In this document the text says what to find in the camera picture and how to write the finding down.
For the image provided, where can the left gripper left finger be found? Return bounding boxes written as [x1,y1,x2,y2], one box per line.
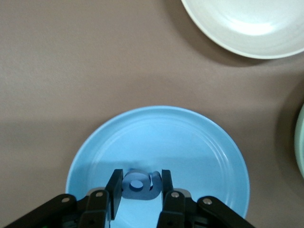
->
[4,169,124,228]

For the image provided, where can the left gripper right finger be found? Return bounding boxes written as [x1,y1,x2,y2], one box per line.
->
[158,169,256,228]

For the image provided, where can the blue letter P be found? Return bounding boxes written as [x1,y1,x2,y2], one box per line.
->
[122,168,163,201]

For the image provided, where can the blue plate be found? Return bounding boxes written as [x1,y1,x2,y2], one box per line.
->
[65,105,250,228]

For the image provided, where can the brown table cover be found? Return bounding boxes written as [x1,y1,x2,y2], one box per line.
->
[0,0,304,228]

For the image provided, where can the green plate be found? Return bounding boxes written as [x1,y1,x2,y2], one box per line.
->
[294,103,304,180]

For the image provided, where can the beige plate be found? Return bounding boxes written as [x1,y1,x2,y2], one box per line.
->
[180,0,304,60]

